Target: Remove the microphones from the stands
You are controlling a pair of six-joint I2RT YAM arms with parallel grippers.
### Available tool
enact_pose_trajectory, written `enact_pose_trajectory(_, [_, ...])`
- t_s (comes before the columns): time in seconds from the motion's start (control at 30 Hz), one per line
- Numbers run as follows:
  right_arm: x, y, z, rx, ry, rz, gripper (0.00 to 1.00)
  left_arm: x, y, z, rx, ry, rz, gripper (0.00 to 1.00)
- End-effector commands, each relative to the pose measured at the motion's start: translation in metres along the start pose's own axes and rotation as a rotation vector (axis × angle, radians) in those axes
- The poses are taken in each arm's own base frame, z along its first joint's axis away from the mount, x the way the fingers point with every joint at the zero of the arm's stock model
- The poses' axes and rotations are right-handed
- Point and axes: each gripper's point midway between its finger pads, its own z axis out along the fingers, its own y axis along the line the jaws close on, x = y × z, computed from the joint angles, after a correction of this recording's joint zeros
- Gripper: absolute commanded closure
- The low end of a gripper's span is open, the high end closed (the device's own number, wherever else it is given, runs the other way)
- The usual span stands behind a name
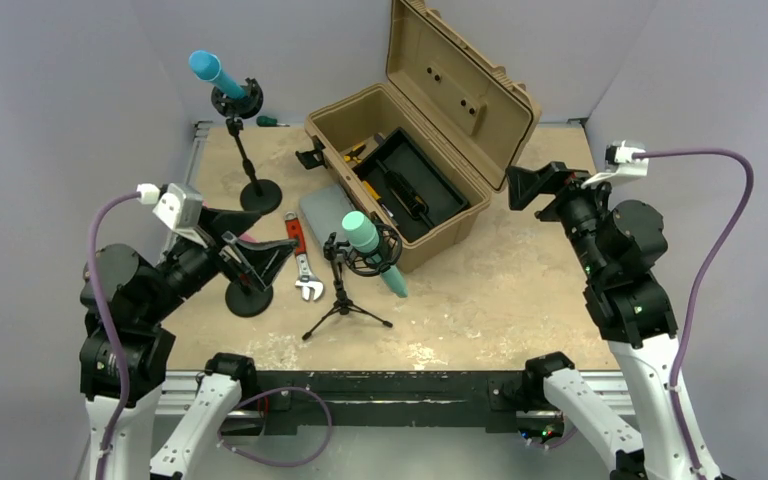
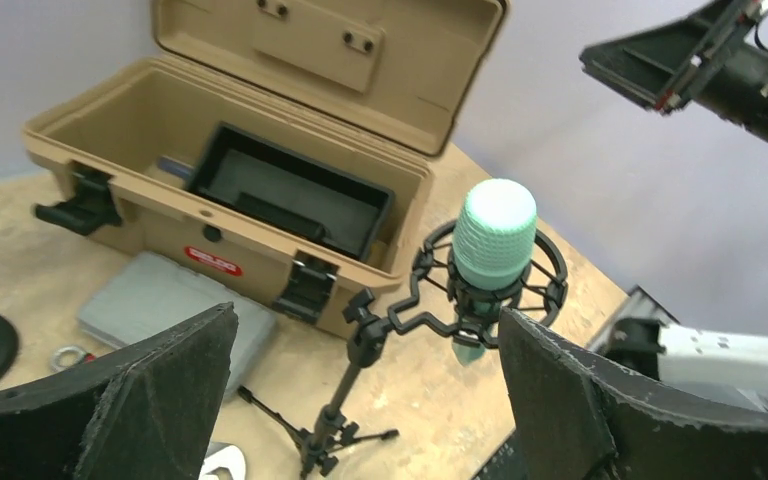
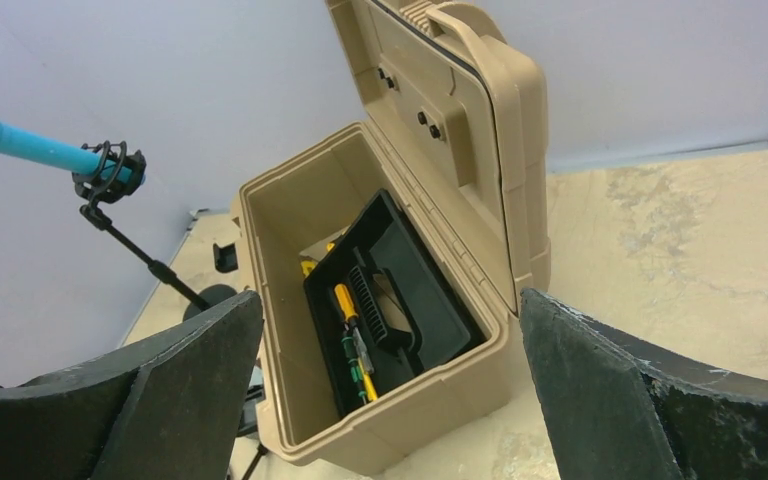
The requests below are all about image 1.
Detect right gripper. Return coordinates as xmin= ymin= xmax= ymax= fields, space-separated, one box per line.
xmin=506 ymin=158 xmax=624 ymax=278

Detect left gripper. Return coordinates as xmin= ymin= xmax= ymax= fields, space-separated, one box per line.
xmin=139 ymin=203 xmax=296 ymax=322

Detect tall black mic stand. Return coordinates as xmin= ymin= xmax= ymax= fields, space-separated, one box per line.
xmin=210 ymin=78 xmax=284 ymax=217

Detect mint green microphone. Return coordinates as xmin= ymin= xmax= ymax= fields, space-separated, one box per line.
xmin=341 ymin=210 xmax=408 ymax=298

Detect black tripod shock mount stand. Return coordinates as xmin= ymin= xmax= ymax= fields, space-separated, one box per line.
xmin=301 ymin=221 xmax=403 ymax=342

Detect blue microphone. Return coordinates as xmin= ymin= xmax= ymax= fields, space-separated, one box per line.
xmin=188 ymin=50 xmax=247 ymax=100

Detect black round base mic stand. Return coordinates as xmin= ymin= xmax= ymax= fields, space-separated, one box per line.
xmin=224 ymin=279 xmax=274 ymax=318

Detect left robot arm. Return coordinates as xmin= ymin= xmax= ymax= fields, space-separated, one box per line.
xmin=79 ymin=204 xmax=296 ymax=479

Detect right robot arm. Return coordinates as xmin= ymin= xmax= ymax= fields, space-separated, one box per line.
xmin=506 ymin=162 xmax=724 ymax=479

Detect red adjustable wrench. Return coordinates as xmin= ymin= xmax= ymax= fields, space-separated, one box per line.
xmin=284 ymin=211 xmax=324 ymax=302

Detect grey flat case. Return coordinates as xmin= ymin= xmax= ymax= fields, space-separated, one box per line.
xmin=299 ymin=184 xmax=356 ymax=246

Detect black toolbox tray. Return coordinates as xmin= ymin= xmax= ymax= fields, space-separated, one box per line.
xmin=354 ymin=128 xmax=470 ymax=242

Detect tan plastic toolbox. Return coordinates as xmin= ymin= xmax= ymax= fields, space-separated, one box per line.
xmin=304 ymin=1 xmax=542 ymax=272

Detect yellow black pliers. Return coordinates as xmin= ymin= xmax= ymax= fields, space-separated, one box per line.
xmin=343 ymin=143 xmax=367 ymax=163

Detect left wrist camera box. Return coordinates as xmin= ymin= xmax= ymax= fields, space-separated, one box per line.
xmin=152 ymin=183 xmax=206 ymax=246

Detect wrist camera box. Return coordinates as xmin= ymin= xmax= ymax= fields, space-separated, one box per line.
xmin=582 ymin=140 xmax=649 ymax=189
xmin=152 ymin=183 xmax=206 ymax=246

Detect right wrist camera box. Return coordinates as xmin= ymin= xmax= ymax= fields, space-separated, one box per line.
xmin=582 ymin=140 xmax=649 ymax=189

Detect green handled screwdriver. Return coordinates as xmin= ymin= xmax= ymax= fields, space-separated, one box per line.
xmin=256 ymin=115 xmax=288 ymax=128

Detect yellow handled tool in tray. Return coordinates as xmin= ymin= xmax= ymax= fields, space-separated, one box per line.
xmin=362 ymin=181 xmax=394 ymax=218

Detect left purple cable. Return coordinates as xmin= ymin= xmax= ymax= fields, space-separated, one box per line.
xmin=85 ymin=184 xmax=160 ymax=480

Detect black front mounting rail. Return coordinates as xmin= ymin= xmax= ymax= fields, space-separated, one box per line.
xmin=221 ymin=370 xmax=564 ymax=439

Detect purple cable loop front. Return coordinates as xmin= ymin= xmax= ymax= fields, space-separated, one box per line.
xmin=216 ymin=387 xmax=334 ymax=469

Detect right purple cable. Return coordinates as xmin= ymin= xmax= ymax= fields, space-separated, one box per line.
xmin=632 ymin=148 xmax=755 ymax=478

